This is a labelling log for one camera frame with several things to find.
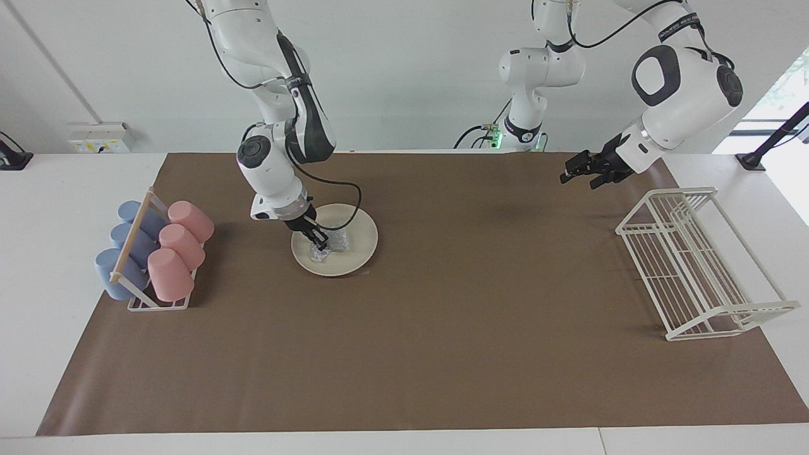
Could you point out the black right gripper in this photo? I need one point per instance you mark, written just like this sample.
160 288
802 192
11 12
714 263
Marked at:
302 222

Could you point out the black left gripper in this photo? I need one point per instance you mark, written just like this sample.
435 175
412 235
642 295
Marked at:
610 163

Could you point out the silver mesh sponge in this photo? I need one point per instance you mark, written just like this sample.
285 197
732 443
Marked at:
338 241

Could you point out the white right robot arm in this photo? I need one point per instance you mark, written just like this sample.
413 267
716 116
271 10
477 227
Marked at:
272 177

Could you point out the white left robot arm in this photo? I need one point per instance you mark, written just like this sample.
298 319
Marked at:
682 107

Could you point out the cream round plate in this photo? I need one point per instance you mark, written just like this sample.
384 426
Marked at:
354 243

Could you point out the pink plastic cup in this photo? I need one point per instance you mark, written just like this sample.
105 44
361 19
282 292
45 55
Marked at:
182 246
191 220
169 277

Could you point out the black angled stand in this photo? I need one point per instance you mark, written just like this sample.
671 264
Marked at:
752 159

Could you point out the brown table mat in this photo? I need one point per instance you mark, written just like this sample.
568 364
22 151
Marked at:
474 316

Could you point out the cup rack with wooden bar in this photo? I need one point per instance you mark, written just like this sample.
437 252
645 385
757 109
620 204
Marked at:
133 237

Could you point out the blue plastic cup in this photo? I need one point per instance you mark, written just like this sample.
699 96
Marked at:
126 239
110 275
134 212

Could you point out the black table clamp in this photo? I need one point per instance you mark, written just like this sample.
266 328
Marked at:
16 159

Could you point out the white wall outlet box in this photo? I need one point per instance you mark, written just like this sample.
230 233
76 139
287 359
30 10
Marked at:
101 138

